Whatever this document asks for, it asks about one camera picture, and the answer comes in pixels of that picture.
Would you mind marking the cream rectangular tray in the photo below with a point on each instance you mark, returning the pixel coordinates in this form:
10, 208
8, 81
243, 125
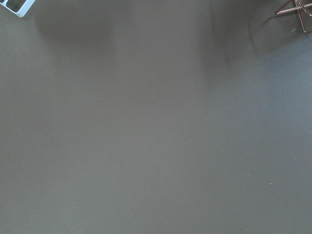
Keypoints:
17, 7

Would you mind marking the copper wire bottle rack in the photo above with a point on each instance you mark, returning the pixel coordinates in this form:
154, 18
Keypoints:
302, 7

